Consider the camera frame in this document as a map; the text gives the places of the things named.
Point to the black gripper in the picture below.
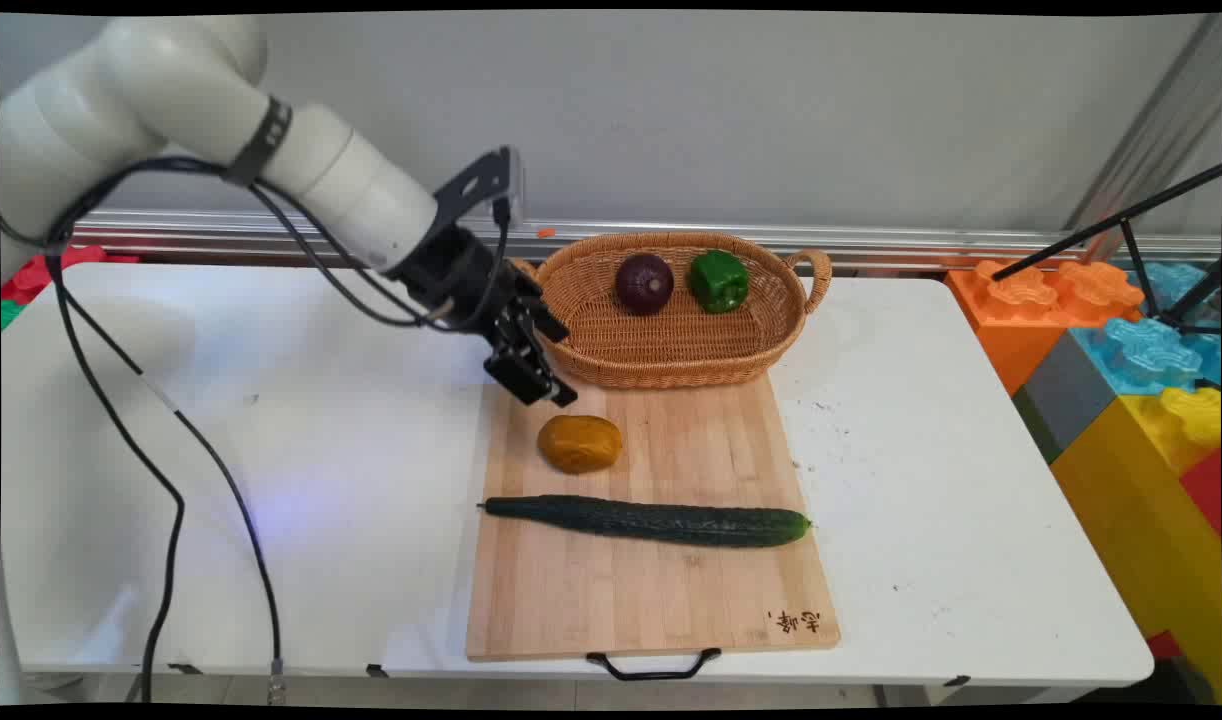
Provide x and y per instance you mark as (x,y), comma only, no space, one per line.
(458,275)

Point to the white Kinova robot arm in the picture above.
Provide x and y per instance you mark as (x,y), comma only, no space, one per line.
(171,110)

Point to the brown potato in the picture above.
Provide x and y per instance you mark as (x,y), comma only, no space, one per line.
(579,443)

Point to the purple red onion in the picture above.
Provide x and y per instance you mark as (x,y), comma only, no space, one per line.
(644,284)

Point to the woven wicker basket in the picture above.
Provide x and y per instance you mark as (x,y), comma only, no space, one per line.
(671,335)

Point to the green bell pepper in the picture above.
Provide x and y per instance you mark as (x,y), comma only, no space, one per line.
(719,280)

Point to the long dark green cucumber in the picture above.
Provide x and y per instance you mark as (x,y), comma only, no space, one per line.
(651,520)

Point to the wooden cutting board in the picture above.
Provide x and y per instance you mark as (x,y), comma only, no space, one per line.
(661,590)

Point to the red giant building block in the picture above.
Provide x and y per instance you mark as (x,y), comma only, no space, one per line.
(41,275)

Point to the orange giant building block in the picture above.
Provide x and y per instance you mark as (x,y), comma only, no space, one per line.
(1031,310)

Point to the green giant building block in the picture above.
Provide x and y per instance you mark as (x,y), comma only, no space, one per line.
(9,312)

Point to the grey giant building block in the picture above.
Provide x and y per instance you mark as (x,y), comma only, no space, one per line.
(1066,400)

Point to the blue giant building block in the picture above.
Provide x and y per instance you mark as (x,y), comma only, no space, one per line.
(1151,350)

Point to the black tripod stand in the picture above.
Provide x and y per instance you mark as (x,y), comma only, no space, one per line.
(1151,250)

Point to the yellow giant building block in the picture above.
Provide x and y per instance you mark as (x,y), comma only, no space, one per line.
(1151,500)

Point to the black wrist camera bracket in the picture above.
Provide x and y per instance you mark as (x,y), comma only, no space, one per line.
(483,185)

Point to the aluminium wall rail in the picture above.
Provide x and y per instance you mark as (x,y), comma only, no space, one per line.
(671,240)

